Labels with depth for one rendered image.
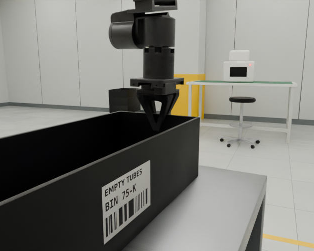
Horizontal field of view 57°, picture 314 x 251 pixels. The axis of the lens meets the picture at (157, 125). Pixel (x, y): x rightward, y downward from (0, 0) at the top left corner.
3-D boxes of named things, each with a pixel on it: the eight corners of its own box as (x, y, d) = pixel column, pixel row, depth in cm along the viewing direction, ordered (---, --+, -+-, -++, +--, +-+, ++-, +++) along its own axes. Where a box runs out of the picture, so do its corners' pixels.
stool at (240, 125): (213, 142, 401) (215, 96, 389) (243, 138, 422) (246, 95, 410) (236, 151, 356) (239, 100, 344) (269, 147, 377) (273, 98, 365)
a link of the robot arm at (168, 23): (164, 9, 47) (181, 14, 52) (131, 12, 51) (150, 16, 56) (163, 52, 49) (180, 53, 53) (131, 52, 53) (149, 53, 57)
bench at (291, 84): (197, 125, 516) (199, 80, 501) (290, 132, 459) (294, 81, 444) (185, 134, 448) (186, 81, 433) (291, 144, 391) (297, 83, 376)
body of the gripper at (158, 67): (128, 89, 51) (128, 45, 49) (155, 85, 60) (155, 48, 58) (161, 91, 48) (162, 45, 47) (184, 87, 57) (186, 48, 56)
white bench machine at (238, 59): (224, 80, 465) (225, 51, 456) (252, 81, 453) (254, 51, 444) (222, 81, 431) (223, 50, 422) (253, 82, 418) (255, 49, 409)
